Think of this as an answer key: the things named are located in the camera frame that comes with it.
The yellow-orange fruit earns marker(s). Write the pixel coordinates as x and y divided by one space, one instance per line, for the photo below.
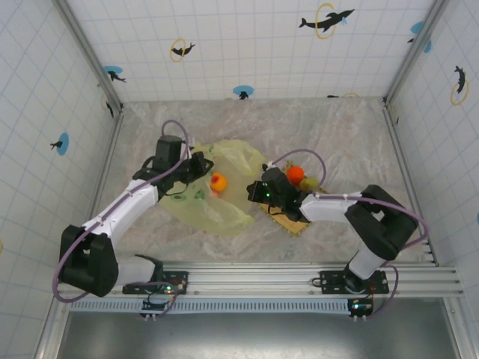
219 182

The orange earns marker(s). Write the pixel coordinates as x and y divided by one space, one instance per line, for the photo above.
295 174

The yellow-green plastic bag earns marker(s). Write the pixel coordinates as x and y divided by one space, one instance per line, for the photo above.
228 213

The olive green pear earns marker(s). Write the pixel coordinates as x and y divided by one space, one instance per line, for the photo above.
310 183

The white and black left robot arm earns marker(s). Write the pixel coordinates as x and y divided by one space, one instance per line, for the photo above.
119 209

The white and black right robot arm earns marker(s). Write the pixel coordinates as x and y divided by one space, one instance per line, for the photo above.
329 207

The woven bamboo mat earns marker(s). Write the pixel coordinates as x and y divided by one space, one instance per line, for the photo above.
293 228

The seal on blue circle sticker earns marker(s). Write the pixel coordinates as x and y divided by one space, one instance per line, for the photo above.
243 90

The shark on blue circle sticker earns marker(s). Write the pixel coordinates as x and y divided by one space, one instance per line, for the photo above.
112 71

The fish on blue oval sticker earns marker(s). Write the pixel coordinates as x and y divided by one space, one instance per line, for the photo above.
64 144

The flat black animal sticker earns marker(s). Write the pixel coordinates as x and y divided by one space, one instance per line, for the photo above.
332 96

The grey metal panel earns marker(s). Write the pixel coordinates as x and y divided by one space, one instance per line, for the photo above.
262 336

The left controller board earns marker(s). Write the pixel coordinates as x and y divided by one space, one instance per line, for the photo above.
153 304

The controller board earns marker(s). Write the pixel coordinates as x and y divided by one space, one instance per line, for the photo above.
153 304
361 306

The right controller board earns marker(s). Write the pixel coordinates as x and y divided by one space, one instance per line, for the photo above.
361 306

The aluminium front rail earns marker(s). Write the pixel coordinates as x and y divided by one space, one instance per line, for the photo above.
254 276

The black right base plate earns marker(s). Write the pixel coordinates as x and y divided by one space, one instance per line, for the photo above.
331 278

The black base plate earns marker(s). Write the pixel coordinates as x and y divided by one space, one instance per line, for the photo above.
331 278
131 288

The aluminium corner post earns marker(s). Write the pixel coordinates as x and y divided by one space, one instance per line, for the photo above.
90 56
417 48

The aluminium side rail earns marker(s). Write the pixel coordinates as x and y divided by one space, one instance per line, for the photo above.
407 161
50 329

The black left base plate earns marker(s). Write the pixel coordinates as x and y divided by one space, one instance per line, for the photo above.
131 288

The blue patch wall sticker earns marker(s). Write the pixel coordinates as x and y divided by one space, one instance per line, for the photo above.
417 27

